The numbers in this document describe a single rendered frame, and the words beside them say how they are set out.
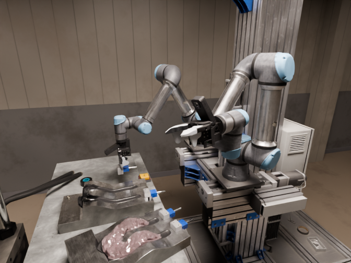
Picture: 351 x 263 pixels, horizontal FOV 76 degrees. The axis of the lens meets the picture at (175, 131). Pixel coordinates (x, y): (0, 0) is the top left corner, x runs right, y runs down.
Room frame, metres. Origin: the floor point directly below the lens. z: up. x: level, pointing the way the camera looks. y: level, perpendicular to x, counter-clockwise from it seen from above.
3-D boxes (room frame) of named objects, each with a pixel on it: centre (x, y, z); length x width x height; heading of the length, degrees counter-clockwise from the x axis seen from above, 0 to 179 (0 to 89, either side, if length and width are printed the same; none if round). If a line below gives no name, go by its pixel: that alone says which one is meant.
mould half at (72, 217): (1.13, 0.40, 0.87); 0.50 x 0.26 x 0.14; 109
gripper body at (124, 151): (1.39, 0.35, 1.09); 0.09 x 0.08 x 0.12; 109
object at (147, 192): (1.16, 0.12, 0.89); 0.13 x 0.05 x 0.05; 109
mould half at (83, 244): (0.82, 0.21, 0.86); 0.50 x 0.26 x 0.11; 126
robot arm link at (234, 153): (0.86, -0.21, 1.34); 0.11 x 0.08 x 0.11; 41
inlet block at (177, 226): (0.94, -0.04, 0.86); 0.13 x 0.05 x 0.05; 126
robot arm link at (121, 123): (1.39, 0.35, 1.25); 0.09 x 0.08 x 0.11; 123
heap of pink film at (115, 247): (0.83, 0.21, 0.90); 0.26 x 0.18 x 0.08; 126
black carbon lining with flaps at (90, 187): (1.13, 0.38, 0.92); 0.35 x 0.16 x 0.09; 109
